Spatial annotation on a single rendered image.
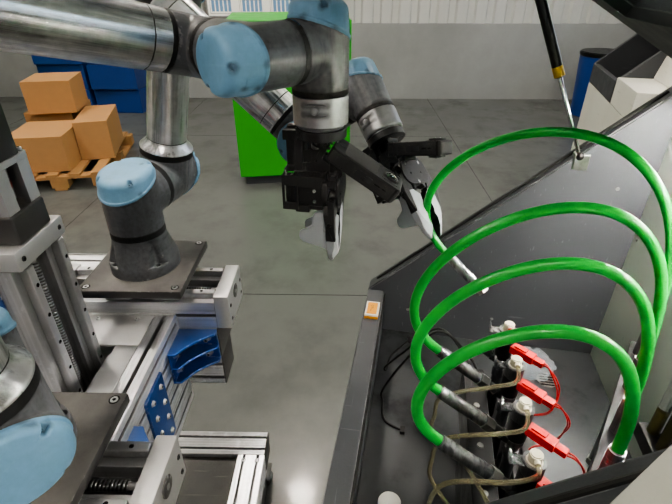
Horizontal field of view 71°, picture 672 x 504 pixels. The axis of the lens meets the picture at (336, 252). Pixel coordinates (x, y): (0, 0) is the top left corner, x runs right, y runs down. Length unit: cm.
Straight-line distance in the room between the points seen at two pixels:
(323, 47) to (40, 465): 54
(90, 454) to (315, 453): 131
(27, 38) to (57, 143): 403
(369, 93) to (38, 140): 396
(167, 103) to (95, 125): 370
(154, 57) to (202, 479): 138
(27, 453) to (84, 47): 41
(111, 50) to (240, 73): 15
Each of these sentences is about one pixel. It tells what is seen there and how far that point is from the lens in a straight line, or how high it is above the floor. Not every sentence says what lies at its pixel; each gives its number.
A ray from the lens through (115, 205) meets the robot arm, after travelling 104.
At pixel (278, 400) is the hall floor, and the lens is 217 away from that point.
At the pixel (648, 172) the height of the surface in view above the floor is 139.
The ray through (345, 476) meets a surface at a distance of 80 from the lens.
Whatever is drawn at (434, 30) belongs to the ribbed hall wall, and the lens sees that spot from 724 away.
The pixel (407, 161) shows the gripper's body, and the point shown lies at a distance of 87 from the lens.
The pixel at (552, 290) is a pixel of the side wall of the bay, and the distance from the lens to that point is 117.
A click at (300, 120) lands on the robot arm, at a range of 64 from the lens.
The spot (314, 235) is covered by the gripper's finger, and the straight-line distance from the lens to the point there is 71.
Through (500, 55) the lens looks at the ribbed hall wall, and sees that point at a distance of 749.
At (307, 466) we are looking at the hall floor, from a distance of 196.
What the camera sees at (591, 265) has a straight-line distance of 57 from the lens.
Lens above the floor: 162
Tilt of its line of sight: 31 degrees down
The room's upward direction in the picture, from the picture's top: straight up
